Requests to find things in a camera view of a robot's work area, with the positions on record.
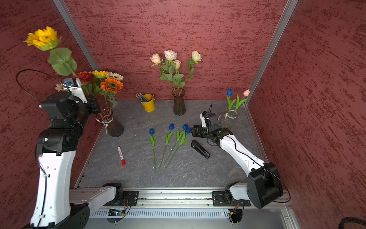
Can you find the yellow pen cup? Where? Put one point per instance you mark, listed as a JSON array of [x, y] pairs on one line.
[[149, 105]]

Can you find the cream gerbera flower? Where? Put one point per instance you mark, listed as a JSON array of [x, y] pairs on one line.
[[115, 76]]

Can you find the clear glass vase with ribbon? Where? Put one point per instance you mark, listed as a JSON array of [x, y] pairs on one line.
[[227, 120]]

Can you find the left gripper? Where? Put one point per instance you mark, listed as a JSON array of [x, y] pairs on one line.
[[96, 107]]

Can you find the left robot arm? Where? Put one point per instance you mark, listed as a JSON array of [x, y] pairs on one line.
[[55, 152]]

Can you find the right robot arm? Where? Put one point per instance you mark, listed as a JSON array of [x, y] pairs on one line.
[[263, 184]]

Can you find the blue tulip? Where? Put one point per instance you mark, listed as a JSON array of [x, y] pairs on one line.
[[183, 141], [230, 102], [178, 136], [153, 141], [167, 139]]

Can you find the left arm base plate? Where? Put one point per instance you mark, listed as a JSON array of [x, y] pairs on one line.
[[126, 199]]

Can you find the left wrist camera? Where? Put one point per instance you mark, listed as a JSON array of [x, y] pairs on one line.
[[75, 87]]

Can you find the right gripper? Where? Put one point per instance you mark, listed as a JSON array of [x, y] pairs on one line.
[[197, 131]]

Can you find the red white marker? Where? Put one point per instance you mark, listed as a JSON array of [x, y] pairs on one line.
[[121, 156]]

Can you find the large yellow sunflower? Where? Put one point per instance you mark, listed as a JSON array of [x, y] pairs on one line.
[[99, 76]]

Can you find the cream rose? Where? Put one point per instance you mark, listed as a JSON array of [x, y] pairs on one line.
[[195, 59], [177, 77]]

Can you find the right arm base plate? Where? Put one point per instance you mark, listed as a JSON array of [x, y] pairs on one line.
[[224, 199]]

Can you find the pens in cup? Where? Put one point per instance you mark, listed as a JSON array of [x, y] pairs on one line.
[[142, 98]]

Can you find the black stapler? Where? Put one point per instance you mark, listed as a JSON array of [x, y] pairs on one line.
[[197, 147]]

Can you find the white rose top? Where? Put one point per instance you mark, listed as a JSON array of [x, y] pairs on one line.
[[170, 56]]

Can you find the pink tulip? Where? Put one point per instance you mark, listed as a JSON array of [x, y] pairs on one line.
[[239, 101]]

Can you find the left dark glass vase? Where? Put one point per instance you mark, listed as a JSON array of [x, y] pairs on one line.
[[112, 126]]

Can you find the middle dark ribbed vase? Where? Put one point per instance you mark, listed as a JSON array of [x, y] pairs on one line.
[[178, 104]]

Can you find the white rose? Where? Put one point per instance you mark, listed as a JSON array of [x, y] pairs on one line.
[[163, 68], [170, 56]]

